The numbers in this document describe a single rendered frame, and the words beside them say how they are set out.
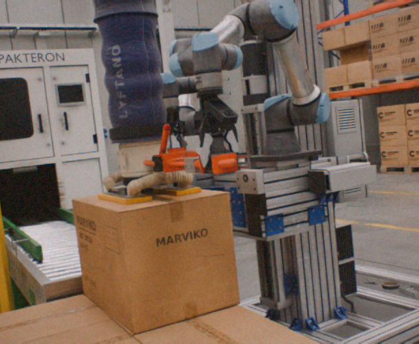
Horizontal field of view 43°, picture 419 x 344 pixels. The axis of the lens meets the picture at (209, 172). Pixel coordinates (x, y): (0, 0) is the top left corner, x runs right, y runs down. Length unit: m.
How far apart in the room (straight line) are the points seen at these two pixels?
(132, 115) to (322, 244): 1.12
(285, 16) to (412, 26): 8.10
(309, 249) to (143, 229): 0.99
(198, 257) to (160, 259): 0.14
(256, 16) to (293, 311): 1.35
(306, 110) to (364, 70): 8.54
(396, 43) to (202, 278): 8.55
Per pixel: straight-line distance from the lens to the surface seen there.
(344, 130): 2.56
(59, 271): 2.86
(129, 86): 1.93
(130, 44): 1.96
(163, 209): 1.76
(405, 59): 9.97
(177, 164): 1.67
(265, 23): 1.89
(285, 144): 2.13
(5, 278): 3.10
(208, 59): 1.48
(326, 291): 2.61
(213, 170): 1.43
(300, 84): 2.03
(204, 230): 1.83
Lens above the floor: 1.17
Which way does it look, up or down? 5 degrees down
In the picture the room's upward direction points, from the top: 6 degrees counter-clockwise
